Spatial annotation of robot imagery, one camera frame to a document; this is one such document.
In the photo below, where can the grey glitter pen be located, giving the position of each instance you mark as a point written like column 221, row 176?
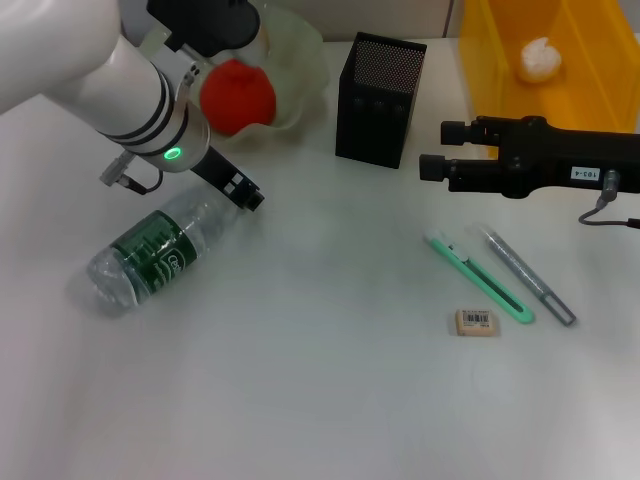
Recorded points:
column 525, row 272

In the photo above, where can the translucent green wavy fruit plate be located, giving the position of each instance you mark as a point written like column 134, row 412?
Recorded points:
column 295, row 60

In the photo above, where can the white paper ball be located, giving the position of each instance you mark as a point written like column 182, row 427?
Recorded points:
column 539, row 60

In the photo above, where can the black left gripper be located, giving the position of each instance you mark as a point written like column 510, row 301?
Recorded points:
column 212, row 169

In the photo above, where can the red-orange fruit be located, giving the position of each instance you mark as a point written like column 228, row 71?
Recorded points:
column 237, row 97

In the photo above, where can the black mesh pen holder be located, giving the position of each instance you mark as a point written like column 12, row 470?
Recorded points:
column 372, row 125

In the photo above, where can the beige eraser with barcode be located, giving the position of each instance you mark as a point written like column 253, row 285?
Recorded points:
column 477, row 322

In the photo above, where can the clear green-label water bottle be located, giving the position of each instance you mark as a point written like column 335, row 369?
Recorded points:
column 150, row 250

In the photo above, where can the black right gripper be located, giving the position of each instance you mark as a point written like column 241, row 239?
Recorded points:
column 550, row 155

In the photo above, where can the green utility knife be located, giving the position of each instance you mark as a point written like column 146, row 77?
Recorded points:
column 475, row 274

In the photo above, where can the yellow plastic bin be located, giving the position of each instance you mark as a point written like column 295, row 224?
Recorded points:
column 590, row 75

